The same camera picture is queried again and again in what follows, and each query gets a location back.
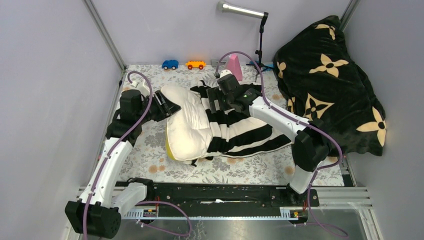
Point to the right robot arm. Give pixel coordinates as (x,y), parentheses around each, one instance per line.
(310,145)

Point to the silver flashlight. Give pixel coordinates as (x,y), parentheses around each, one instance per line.
(226,7)

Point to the black white striped pillow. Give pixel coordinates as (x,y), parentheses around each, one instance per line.
(229,133)

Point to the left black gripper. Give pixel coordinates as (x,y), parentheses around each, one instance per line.
(168,108)

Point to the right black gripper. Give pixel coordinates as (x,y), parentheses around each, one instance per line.
(214,94)

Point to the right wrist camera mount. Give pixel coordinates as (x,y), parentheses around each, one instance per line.
(224,72)

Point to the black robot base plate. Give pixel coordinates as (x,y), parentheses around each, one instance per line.
(224,201)

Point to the black floral patterned blanket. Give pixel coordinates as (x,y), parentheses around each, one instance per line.
(319,80)

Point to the floral patterned table cloth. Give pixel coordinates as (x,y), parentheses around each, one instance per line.
(148,159)

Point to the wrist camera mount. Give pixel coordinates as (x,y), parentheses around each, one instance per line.
(224,72)
(142,86)

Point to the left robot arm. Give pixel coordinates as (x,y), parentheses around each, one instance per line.
(97,212)

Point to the white yellow pillow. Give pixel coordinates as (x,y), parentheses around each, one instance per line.
(188,131)

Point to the blue toy car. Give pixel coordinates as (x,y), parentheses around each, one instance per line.
(171,64)

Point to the orange toy car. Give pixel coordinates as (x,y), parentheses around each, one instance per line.
(195,64)

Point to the pink metronome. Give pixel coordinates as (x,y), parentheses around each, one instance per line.
(234,66)

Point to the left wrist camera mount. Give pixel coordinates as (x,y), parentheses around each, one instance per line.
(142,86)

